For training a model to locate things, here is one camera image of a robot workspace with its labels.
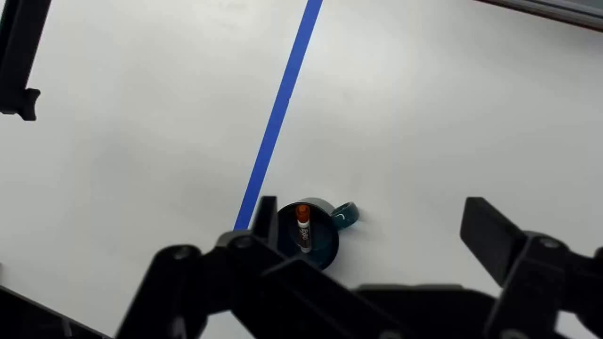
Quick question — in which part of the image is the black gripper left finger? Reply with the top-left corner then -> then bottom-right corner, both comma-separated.
116,195 -> 413,339

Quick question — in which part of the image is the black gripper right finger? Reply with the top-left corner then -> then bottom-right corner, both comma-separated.
460,197 -> 603,339

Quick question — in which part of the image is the orange dry erase marker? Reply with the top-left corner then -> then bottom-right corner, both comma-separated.
295,204 -> 315,253

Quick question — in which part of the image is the dark teal speckled mug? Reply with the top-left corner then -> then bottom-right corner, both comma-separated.
274,197 -> 364,272

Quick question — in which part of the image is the short blue tape strip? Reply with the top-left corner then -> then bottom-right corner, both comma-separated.
232,0 -> 327,233

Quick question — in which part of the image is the aluminium frame rail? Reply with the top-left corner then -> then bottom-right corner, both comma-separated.
477,0 -> 603,35

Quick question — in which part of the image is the black camera stand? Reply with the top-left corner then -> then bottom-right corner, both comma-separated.
0,0 -> 53,123

